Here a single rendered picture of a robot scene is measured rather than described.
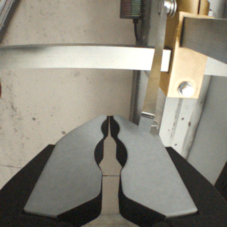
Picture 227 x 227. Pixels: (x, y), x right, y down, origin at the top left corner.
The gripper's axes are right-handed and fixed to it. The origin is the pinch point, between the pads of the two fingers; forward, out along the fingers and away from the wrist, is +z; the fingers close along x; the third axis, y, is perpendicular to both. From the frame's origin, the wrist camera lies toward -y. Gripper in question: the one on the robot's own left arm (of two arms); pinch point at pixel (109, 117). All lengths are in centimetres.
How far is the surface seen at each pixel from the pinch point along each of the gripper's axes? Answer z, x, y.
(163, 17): 8.1, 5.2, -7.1
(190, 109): 36.8, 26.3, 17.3
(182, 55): 11.7, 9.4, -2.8
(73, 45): 12.8, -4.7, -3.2
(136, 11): 28.6, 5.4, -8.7
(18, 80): 99, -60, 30
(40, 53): 12.7, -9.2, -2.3
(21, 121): 99, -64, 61
